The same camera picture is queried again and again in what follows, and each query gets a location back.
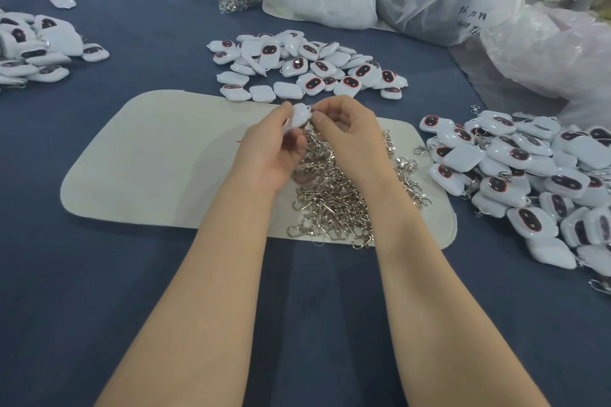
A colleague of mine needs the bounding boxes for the person's left hand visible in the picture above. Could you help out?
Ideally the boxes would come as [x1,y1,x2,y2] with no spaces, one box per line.
[232,101,311,195]

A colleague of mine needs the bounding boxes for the person's right hand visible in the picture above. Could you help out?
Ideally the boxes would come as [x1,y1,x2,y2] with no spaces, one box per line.
[310,95,400,203]

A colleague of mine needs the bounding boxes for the white fob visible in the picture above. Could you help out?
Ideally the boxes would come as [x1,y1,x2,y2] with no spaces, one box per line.
[284,102,314,132]

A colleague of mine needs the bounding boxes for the pile of metal clasps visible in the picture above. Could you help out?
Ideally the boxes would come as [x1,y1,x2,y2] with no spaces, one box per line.
[286,127,433,249]

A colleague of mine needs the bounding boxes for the pile of finished fobs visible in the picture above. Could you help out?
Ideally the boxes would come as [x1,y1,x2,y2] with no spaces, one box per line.
[412,106,611,293]

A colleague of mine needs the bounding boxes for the person's left forearm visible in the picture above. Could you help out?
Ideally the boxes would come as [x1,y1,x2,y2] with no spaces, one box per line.
[95,183,286,407]

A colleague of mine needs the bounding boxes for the person's right forearm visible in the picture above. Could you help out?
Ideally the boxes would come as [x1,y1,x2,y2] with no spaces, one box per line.
[370,186,550,407]

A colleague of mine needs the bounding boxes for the cream felt work mat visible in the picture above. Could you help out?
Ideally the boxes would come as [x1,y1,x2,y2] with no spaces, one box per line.
[60,90,458,249]

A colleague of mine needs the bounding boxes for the crumpled clear plastic bag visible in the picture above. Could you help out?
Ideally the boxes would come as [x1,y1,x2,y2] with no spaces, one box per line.
[480,1,611,128]

